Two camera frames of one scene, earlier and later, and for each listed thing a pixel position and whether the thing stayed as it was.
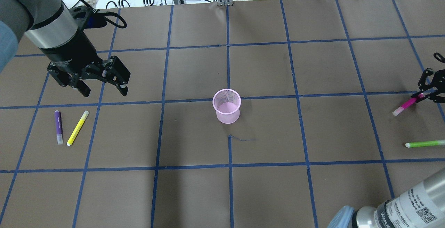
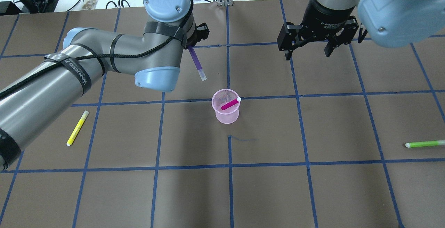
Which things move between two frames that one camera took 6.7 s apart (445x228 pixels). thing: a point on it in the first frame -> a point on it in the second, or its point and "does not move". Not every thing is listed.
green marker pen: x=415 y=144 does not move
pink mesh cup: x=226 y=103 does not move
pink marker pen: x=399 y=109 -> x=233 y=102
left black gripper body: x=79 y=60 -> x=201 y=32
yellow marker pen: x=72 y=137 does not move
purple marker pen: x=58 y=128 -> x=198 y=65
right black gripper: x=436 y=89 -> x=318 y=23
